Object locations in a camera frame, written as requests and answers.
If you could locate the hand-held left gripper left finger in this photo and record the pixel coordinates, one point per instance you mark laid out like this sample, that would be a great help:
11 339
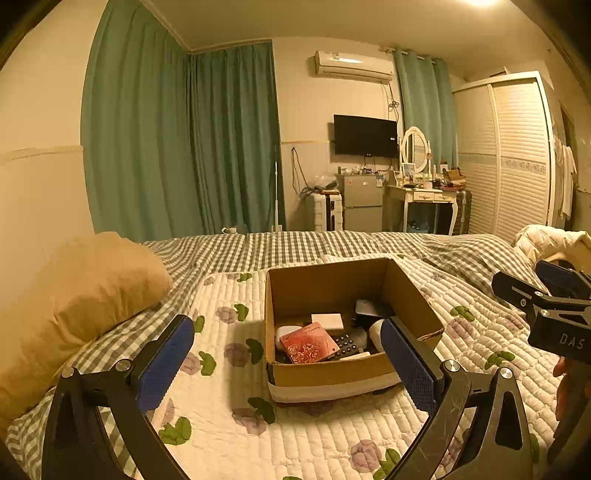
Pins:
162 369

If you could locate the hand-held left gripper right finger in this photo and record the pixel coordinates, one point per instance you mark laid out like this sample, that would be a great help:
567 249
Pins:
408 369

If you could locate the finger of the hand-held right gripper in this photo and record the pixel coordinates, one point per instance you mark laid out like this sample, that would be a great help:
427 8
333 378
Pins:
565 279
515 288

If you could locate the white plastic cup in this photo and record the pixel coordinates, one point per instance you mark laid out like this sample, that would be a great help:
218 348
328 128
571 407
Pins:
376 334

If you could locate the white case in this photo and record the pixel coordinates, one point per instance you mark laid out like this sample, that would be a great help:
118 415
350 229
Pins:
355 355

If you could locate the black remote control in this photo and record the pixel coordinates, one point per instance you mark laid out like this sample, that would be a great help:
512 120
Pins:
348 342

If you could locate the cardboard box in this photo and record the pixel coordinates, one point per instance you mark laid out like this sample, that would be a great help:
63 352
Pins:
323 376

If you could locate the small white box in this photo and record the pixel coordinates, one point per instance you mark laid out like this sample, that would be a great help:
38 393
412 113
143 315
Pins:
328 321

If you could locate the pink patterned box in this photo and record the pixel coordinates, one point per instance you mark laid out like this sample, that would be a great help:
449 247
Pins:
307 344

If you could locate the person's right hand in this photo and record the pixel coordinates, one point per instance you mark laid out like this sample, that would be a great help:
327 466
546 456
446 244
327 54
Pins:
563 387

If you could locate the white puffer jacket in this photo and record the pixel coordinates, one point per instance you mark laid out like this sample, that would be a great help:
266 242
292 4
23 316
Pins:
545 242

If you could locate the grey checked pillow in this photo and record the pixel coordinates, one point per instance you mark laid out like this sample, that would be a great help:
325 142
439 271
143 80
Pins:
466 256

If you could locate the dark suitcase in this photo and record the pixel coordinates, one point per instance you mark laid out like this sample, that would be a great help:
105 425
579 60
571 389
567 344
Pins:
461 212

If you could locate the hanging white towel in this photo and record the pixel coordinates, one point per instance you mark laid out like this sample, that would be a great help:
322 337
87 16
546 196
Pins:
565 175

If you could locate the tan pillow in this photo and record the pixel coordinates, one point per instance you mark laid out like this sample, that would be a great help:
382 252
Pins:
78 300

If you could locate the blue basket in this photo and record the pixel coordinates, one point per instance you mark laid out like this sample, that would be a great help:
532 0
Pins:
418 227

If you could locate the white louvered wardrobe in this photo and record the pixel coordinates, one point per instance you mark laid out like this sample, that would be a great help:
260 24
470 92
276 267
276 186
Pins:
508 161

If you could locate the small brown box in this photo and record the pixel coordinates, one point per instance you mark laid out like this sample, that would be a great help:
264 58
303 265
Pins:
455 175

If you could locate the white dressing table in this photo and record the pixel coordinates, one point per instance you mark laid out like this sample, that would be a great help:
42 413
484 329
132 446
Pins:
425 196

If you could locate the white floral quilt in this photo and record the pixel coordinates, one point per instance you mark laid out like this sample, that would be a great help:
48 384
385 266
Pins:
286 443

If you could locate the silver mini fridge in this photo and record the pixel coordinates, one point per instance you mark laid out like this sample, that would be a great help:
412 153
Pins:
362 203

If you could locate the oval white vanity mirror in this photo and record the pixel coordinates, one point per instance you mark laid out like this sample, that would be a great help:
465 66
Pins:
414 147

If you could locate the white ribbed suitcase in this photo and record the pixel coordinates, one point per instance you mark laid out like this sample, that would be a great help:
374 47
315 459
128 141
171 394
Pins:
325 212

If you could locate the narrow green window curtain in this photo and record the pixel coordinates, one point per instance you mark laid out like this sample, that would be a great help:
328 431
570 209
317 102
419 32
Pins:
425 101

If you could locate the white mop pole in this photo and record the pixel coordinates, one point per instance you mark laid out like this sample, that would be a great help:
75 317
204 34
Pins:
277 184

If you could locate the wide green curtain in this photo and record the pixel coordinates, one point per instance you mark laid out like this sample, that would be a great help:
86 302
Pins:
138 129

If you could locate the white air conditioner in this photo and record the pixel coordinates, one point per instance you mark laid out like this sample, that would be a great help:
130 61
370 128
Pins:
353 67

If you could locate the small photo frame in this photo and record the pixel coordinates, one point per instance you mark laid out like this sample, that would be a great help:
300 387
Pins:
408 168

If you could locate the black wall television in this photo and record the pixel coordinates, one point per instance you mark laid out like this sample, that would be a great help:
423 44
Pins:
364 135

